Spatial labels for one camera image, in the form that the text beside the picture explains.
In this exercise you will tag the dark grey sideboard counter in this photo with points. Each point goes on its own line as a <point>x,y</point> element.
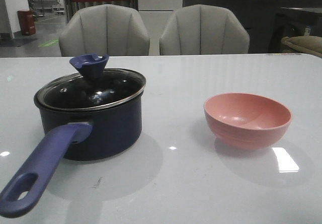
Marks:
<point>268,21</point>

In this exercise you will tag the glass pot lid blue knob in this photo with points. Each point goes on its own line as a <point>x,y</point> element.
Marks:
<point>93,87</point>

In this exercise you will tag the grey right dining chair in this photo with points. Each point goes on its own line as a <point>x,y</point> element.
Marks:
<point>201,30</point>

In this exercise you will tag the grey left dining chair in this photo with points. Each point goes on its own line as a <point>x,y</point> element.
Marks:
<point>105,29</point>

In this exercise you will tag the grey dining chair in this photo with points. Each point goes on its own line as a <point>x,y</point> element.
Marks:
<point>105,29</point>
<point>201,30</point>

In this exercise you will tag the blue saucepan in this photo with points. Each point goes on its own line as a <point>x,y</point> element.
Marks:
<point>79,136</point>

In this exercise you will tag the pink bowl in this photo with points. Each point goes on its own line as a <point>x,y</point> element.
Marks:
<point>246,121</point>

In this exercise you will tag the red bin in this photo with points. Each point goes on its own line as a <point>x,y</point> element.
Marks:
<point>26,22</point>

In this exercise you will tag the beige cushion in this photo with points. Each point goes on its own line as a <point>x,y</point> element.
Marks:
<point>302,44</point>

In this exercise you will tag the white drawer cabinet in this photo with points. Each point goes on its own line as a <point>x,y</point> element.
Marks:
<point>154,14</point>

